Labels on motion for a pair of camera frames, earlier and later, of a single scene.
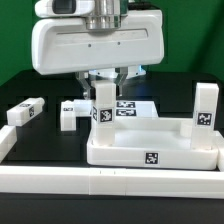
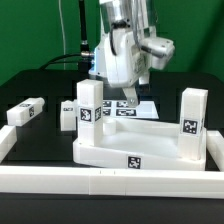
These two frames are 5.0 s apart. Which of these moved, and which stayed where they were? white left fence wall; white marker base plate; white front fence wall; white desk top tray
Moved: white desk top tray
Stayed: white left fence wall; white front fence wall; white marker base plate
